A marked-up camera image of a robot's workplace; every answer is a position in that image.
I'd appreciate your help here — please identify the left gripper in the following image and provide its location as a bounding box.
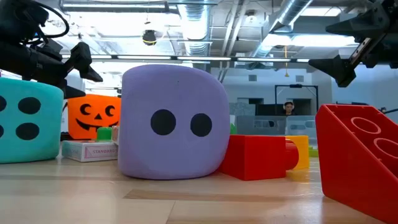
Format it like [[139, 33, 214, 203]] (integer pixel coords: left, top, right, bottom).
[[0, 39, 104, 100]]

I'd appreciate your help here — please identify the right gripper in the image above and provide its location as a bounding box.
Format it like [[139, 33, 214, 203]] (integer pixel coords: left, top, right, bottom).
[[308, 0, 398, 88]]

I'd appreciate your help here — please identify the long green toy brick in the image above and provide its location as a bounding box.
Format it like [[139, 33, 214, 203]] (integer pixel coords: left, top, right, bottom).
[[96, 126, 113, 142]]

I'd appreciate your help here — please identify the teal foam die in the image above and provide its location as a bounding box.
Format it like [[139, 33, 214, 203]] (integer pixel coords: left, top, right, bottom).
[[0, 77, 65, 164]]

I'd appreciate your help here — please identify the purple foam die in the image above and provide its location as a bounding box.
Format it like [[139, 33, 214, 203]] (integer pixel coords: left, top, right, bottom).
[[117, 64, 231, 180]]

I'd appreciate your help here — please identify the yellow toy brick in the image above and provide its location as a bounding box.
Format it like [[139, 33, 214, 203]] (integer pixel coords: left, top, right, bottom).
[[284, 135, 310, 171]]

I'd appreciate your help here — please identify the small red toy brick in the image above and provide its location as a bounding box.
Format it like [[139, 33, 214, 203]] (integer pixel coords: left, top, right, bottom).
[[218, 134, 300, 182]]

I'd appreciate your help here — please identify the orange pumpkin bucket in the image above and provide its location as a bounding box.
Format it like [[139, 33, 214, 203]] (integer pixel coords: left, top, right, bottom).
[[67, 94, 122, 141]]

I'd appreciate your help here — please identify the yellow hanging pendant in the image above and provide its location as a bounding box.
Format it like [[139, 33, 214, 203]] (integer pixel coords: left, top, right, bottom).
[[284, 45, 290, 78]]

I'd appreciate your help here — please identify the black ceiling lamp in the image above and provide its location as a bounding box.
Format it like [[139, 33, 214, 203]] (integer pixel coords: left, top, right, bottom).
[[142, 29, 158, 47]]

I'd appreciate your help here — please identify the person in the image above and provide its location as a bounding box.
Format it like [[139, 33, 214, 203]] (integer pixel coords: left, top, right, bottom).
[[281, 101, 296, 116]]

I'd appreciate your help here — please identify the clear plastic bin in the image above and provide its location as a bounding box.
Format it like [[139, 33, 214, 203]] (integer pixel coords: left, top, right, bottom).
[[285, 114, 317, 138]]

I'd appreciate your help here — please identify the long ceiling light strip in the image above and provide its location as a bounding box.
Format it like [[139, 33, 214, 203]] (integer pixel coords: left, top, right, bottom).
[[62, 54, 310, 63]]

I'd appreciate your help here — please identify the black left camera cable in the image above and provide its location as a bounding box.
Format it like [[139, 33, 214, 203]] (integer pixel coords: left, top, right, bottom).
[[18, 0, 71, 43]]

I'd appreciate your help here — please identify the black metal frame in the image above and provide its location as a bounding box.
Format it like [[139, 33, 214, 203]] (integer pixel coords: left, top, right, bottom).
[[274, 83, 319, 116]]

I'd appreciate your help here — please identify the silver ventilation duct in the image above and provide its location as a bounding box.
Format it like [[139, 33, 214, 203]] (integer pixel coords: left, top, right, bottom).
[[178, 0, 214, 57], [248, 0, 313, 58]]

